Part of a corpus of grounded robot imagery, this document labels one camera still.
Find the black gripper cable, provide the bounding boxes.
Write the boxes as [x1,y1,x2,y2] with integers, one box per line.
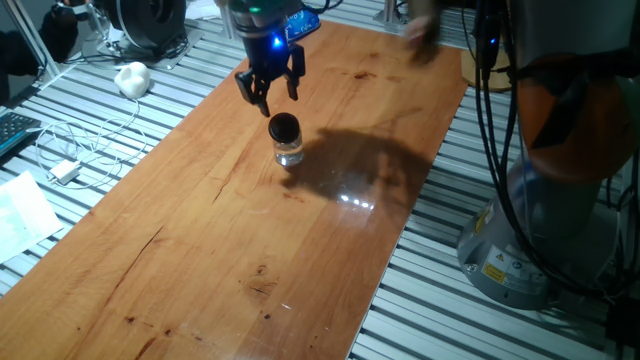
[299,0,346,16]

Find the white paper sheet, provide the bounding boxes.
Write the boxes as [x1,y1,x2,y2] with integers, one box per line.
[0,169,65,265]

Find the operator hand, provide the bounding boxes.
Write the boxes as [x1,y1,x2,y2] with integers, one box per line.
[59,0,92,21]

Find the aluminium post with foot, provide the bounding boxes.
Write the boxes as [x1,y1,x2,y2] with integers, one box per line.
[372,0,407,26]

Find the black sleeved operator forearm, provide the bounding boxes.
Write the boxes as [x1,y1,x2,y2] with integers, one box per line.
[0,4,80,104]

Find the bamboo cutting board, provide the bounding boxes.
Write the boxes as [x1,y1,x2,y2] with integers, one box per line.
[459,47,511,94]

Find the blue snack bag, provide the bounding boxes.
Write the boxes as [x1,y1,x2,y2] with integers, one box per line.
[287,8,321,44]

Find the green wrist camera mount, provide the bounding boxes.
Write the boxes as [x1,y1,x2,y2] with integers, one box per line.
[227,0,304,29]

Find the helper bare hand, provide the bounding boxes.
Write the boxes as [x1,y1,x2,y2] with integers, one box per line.
[403,13,438,47]

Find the black round fan housing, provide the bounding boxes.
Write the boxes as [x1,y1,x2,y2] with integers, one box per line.
[103,0,189,51]

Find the white rounded plastic object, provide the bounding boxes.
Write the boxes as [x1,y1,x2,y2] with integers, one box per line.
[113,60,152,100]

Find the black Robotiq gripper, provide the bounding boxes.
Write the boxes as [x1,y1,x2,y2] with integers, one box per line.
[233,18,308,119]

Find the white charger cable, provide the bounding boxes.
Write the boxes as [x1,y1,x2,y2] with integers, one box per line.
[32,97,149,191]

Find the white charger adapter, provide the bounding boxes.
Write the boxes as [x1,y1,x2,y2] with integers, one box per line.
[47,158,82,187]

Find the small clear glass jar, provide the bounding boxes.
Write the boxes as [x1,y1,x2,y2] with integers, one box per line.
[272,134,305,168]

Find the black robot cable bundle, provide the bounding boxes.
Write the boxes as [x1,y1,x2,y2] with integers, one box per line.
[457,0,640,306]

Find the black computer keyboard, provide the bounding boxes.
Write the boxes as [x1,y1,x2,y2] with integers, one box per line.
[0,110,43,158]

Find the silver metal stand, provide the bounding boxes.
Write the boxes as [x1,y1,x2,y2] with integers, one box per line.
[58,0,126,55]

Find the black knobbed jar lid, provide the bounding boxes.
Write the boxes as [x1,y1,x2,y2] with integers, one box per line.
[267,112,303,145]

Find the slanted grey frame post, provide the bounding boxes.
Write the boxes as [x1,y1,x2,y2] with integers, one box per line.
[2,0,54,81]

